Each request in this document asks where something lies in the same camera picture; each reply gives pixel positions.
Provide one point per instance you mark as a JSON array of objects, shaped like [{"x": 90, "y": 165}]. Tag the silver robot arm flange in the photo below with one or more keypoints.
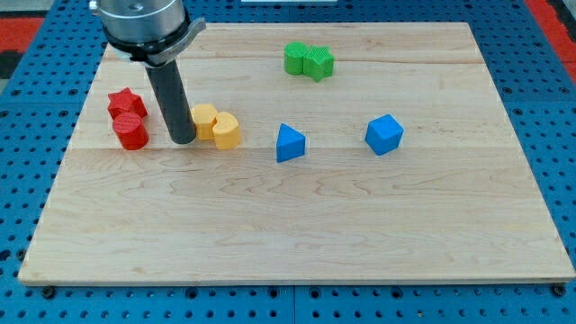
[{"x": 150, "y": 32}]

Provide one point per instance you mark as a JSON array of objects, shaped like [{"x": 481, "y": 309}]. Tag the yellow heart block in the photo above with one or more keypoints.
[{"x": 226, "y": 131}]

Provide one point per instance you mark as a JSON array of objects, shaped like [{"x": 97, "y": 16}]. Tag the yellow hexagon block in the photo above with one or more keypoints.
[{"x": 204, "y": 118}]

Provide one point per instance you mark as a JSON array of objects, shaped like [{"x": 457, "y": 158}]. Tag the blue triangle block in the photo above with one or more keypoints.
[{"x": 289, "y": 144}]

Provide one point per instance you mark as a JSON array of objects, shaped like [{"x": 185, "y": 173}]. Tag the wooden board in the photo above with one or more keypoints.
[{"x": 454, "y": 203}]

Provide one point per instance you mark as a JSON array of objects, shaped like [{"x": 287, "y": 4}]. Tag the blue cube block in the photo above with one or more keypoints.
[{"x": 383, "y": 134}]

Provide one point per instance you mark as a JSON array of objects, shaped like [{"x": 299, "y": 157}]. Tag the green star block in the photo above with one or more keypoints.
[{"x": 318, "y": 63}]

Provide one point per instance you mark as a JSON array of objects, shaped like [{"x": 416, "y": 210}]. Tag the green cylinder block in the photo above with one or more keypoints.
[{"x": 293, "y": 54}]

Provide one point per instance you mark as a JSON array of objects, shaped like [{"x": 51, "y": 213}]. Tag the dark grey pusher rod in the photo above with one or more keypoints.
[{"x": 169, "y": 90}]

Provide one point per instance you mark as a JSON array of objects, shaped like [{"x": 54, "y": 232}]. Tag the red cylinder block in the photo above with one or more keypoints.
[{"x": 130, "y": 130}]

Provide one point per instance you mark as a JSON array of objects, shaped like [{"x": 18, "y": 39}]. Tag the red star block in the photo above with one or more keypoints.
[{"x": 126, "y": 101}]

